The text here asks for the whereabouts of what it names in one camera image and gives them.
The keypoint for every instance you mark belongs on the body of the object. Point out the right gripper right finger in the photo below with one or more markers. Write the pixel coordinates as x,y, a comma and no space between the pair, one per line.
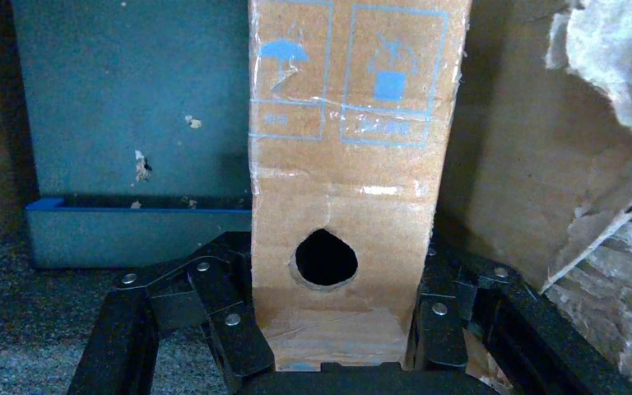
447,332

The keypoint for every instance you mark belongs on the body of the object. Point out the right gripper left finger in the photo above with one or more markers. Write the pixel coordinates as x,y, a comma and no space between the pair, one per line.
185,294

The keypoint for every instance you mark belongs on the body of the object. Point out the small long cardboard box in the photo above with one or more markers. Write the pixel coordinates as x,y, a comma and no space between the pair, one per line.
348,180

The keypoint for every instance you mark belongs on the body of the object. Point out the large open cardboard carton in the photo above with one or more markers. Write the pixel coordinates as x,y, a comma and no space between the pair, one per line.
512,163

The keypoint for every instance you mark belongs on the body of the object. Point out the black foam liner sheet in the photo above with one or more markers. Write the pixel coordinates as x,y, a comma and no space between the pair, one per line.
119,98

